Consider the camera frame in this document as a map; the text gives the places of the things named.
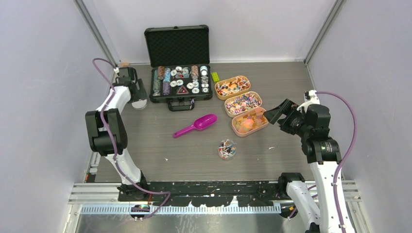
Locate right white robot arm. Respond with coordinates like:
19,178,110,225
264,99,355,233

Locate clear round plastic jar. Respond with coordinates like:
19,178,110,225
218,139,236,160

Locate magenta plastic scoop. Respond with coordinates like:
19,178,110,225
173,114,218,138

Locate beige tray swirl lollipops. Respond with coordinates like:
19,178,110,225
224,91,262,117

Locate pink tray popsicle candies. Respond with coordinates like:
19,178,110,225
231,107,269,137

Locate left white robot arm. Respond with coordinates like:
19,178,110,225
85,67,149,201

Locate yellow-green small block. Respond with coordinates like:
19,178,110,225
211,72,220,83

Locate orange tray with lollipops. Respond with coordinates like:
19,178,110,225
214,75,251,100

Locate black poker chip case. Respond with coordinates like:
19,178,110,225
144,25,213,112

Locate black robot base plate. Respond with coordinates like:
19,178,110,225
118,180,309,208

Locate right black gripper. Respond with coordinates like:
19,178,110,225
264,98,311,138

